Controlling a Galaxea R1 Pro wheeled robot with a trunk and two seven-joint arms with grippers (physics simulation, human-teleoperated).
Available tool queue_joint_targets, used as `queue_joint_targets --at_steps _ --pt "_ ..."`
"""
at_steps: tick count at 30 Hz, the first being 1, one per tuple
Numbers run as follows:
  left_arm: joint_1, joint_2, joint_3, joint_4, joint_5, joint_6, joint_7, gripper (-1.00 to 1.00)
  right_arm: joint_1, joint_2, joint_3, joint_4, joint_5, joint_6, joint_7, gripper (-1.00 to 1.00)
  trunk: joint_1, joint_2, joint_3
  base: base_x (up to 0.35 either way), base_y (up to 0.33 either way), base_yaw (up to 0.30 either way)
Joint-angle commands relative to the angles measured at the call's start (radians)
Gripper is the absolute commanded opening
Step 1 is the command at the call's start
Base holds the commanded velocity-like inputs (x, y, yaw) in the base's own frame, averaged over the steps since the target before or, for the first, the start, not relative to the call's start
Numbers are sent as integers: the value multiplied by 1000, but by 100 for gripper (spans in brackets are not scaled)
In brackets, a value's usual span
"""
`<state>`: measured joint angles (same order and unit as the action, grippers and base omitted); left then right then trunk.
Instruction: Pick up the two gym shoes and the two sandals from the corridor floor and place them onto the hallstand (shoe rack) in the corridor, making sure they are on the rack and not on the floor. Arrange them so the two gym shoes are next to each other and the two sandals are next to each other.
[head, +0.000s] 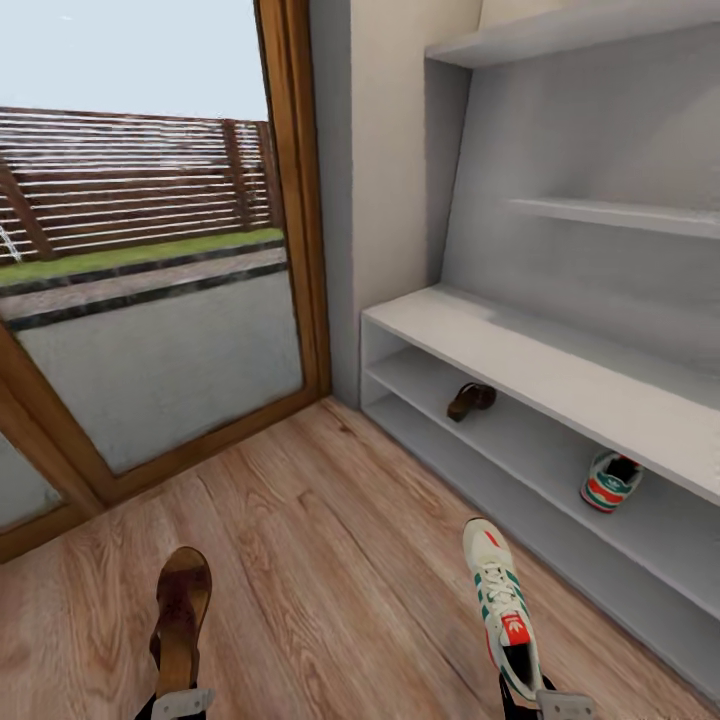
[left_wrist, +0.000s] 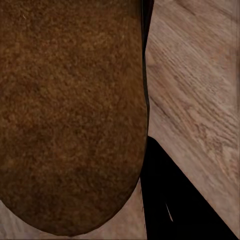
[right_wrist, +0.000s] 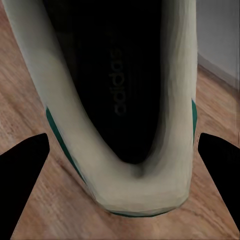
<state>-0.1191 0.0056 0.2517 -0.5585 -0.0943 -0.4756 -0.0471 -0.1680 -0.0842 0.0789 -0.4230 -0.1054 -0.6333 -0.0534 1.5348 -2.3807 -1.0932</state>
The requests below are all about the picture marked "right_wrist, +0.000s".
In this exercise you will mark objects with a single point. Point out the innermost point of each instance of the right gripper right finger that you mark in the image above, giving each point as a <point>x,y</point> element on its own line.
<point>222,160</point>

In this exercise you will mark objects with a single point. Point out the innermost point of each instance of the gym shoe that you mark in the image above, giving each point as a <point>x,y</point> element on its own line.
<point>117,79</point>

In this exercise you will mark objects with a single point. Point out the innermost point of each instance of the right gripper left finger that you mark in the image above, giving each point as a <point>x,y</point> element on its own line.
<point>19,170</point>

